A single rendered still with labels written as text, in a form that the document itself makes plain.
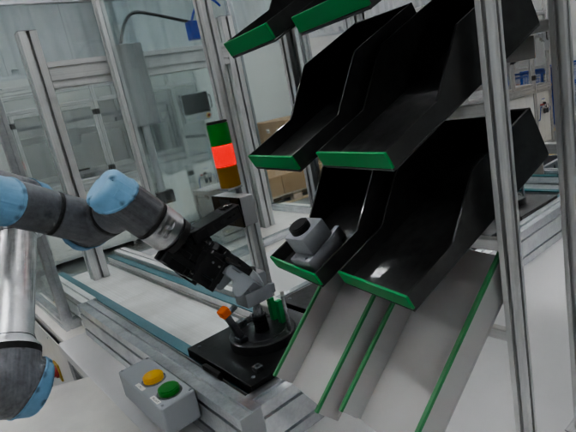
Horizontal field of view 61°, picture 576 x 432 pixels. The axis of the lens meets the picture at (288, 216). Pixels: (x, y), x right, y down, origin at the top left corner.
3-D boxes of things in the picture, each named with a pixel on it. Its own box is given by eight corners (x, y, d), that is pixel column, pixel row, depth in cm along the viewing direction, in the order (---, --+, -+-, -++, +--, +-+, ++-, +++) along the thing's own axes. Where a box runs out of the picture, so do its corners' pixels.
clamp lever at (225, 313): (240, 340, 97) (220, 314, 94) (234, 338, 99) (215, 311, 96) (252, 327, 99) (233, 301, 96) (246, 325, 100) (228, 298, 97)
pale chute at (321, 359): (338, 422, 70) (315, 412, 68) (292, 383, 81) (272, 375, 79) (423, 247, 74) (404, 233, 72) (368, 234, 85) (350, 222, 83)
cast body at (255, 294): (248, 309, 97) (241, 276, 95) (236, 304, 100) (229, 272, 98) (281, 292, 101) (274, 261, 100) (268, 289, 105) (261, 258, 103)
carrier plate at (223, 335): (253, 396, 86) (250, 385, 86) (189, 357, 105) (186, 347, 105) (346, 335, 100) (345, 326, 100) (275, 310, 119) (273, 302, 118)
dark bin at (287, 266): (322, 288, 66) (293, 249, 63) (277, 267, 78) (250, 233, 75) (447, 158, 75) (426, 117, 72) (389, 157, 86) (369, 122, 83)
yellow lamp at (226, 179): (227, 189, 114) (223, 168, 112) (216, 189, 117) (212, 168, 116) (245, 183, 116) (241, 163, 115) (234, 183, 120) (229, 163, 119)
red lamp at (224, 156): (223, 168, 112) (218, 147, 111) (212, 168, 116) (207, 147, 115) (241, 163, 115) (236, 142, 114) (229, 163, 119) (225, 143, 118)
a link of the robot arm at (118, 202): (92, 177, 84) (121, 158, 80) (143, 213, 90) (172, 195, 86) (75, 213, 79) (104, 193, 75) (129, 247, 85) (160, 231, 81)
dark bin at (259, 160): (300, 172, 62) (268, 124, 59) (256, 169, 74) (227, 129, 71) (434, 49, 71) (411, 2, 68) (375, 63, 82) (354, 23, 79)
